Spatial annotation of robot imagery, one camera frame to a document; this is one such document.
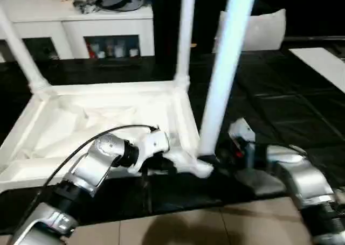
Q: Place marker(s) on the white flat board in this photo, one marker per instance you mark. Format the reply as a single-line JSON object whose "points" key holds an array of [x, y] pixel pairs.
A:
{"points": [[323, 64]]}

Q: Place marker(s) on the white glass-door cabinet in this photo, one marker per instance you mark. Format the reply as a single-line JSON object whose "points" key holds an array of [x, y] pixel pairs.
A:
{"points": [[75, 29]]}

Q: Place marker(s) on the black work mat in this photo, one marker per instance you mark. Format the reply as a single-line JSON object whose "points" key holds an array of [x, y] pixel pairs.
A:
{"points": [[285, 110]]}

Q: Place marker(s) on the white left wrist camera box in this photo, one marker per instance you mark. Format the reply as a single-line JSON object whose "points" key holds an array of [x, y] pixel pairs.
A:
{"points": [[151, 145]]}

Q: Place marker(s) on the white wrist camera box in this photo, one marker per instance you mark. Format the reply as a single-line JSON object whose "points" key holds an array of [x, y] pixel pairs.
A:
{"points": [[240, 131], [151, 145]]}

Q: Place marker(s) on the small clutter pile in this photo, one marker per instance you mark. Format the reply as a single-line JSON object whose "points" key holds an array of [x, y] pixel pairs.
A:
{"points": [[85, 2]]}

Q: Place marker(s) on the white plastic table top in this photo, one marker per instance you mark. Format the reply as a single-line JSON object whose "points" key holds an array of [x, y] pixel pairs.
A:
{"points": [[97, 116]]}

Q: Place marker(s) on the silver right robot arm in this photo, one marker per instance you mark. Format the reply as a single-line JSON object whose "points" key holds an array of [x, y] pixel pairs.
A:
{"points": [[302, 180]]}

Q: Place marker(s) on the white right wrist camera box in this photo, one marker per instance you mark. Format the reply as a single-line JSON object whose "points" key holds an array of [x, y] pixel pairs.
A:
{"points": [[240, 131]]}

